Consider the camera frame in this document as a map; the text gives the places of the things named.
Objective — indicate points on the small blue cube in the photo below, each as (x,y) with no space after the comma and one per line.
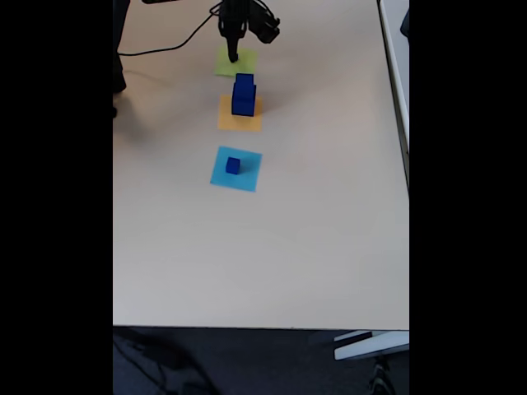
(232,165)

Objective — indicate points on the green paper square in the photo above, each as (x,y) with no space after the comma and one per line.
(247,66)

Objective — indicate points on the orange paper square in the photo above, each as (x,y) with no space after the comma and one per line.
(230,123)

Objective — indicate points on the light blue paper square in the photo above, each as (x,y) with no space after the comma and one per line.
(243,181)

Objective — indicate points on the medium blue cube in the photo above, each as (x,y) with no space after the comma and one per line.
(244,79)

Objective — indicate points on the large blue cube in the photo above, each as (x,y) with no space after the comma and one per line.
(243,108)

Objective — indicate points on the white neighbouring table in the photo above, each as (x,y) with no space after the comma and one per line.
(397,61)

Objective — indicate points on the dark blue chair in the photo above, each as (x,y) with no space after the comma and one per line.
(406,22)

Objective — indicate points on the white table leg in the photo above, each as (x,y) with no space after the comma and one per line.
(370,347)

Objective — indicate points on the black camera box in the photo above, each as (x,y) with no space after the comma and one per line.
(265,29)

